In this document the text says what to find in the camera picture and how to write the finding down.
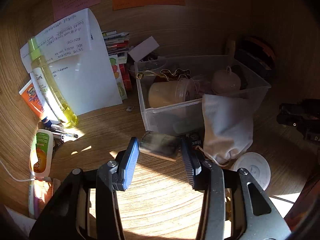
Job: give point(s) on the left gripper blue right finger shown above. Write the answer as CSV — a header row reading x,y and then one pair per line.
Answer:
x,y
203,175

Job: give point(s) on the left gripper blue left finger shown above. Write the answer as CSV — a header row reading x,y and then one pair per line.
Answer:
x,y
113,176

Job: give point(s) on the small blue Max box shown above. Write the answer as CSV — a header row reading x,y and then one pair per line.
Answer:
x,y
160,145

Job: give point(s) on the round white lidded container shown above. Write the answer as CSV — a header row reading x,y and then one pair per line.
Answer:
x,y
257,165

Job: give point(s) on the white drawstring cloth pouch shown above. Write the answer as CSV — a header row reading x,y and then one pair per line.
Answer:
x,y
228,128

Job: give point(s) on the translucent plastic jar with lid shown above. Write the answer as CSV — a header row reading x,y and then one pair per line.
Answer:
x,y
168,93

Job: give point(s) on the pens on desk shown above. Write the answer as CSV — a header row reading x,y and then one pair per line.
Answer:
x,y
62,135

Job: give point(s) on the white orange-label squeeze bottle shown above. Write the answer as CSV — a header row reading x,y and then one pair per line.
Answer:
x,y
41,154

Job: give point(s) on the yellow-green spray bottle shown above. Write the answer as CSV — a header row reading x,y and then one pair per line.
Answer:
x,y
49,88

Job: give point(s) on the clear plastic storage bin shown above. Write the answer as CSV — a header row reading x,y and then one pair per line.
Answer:
x,y
184,117

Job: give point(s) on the yellow cream tube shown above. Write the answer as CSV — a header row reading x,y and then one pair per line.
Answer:
x,y
230,51

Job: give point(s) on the clear bowl of trinkets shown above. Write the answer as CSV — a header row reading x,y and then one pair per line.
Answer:
x,y
143,69

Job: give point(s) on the fruit sticker sheet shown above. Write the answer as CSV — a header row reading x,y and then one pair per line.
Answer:
x,y
117,74

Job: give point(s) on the orange sunscreen tube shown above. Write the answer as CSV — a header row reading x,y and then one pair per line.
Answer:
x,y
38,106

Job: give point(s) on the white handwritten paper sheet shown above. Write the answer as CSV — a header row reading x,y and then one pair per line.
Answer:
x,y
76,54

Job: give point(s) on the stack of books and cards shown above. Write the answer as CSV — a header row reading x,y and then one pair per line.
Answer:
x,y
116,43

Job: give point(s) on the small white box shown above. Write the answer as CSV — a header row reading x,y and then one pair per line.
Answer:
x,y
143,49

